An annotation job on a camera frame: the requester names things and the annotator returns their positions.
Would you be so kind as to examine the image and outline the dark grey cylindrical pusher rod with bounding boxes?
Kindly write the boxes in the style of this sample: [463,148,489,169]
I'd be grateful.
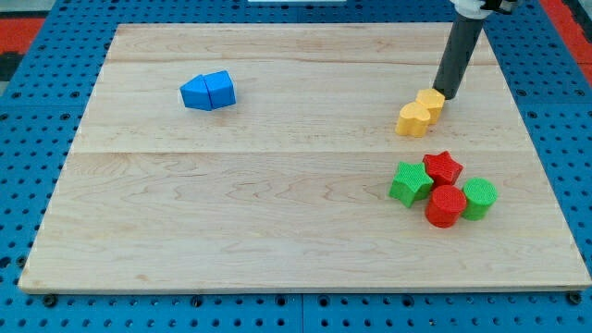
[432,14,484,100]

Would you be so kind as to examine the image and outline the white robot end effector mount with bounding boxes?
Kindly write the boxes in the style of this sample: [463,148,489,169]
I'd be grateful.
[450,0,519,19]

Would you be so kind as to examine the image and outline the red star block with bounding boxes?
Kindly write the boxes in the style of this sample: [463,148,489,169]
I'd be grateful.
[423,151,464,190]

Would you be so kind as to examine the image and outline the green star block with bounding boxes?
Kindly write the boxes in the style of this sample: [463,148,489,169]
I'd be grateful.
[388,162,434,208]

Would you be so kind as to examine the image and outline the yellow hexagon block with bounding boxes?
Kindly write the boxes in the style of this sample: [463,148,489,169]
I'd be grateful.
[415,88,446,125]

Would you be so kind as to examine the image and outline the yellow heart block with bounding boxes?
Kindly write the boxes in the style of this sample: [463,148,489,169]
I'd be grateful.
[395,102,431,137]

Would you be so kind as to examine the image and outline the green cylinder block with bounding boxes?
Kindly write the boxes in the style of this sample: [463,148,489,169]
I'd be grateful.
[462,178,498,221]

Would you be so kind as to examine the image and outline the red cylinder block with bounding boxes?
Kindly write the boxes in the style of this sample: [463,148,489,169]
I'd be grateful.
[425,185,467,228]

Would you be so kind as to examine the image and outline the blue cube block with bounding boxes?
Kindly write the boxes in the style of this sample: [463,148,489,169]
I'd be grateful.
[204,70,236,109]

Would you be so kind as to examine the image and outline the blue triangle block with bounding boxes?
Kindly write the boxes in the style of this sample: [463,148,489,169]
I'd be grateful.
[179,75,213,111]

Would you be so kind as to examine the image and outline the wooden board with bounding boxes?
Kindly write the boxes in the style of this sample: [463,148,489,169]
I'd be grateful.
[18,23,591,294]

